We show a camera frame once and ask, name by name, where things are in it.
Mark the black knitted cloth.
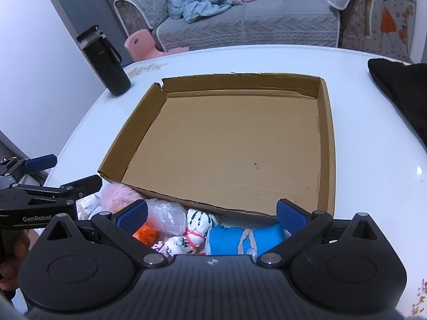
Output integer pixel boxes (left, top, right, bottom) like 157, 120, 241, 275
367, 58, 427, 150

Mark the grey door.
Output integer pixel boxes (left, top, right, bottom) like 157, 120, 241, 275
37, 0, 134, 69

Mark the blue sock bundle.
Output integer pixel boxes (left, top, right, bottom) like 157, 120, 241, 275
205, 224, 286, 262

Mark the white green striped sock bundle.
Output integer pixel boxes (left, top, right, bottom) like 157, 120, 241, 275
185, 208, 219, 237

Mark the shallow brown cardboard box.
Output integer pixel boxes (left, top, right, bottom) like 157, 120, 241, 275
97, 72, 336, 217

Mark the sticker-decorated grey cabinet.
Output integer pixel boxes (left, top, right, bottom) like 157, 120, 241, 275
362, 0, 421, 64

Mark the black water bottle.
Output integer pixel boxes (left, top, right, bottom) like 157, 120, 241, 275
76, 25, 132, 97

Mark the person's left hand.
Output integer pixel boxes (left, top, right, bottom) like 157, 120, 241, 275
0, 231, 32, 292

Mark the pink plastic stool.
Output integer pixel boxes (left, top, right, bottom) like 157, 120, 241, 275
124, 29, 191, 62

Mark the pink fluffy pom-pom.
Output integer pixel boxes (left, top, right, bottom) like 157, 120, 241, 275
100, 184, 141, 212

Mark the orange plastic bag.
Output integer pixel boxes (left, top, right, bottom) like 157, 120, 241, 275
133, 224, 159, 245

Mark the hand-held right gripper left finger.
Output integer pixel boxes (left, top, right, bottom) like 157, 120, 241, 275
43, 199, 167, 269

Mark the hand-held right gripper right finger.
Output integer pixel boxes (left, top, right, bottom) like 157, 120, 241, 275
257, 198, 384, 269

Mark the crumpled clear plastic bag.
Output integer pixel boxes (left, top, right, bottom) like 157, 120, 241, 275
145, 199, 188, 235

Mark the grey sofa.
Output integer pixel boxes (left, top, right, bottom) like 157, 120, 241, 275
113, 0, 374, 52

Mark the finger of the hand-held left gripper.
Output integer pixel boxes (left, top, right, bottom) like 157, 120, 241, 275
0, 174, 103, 207
0, 154, 58, 178

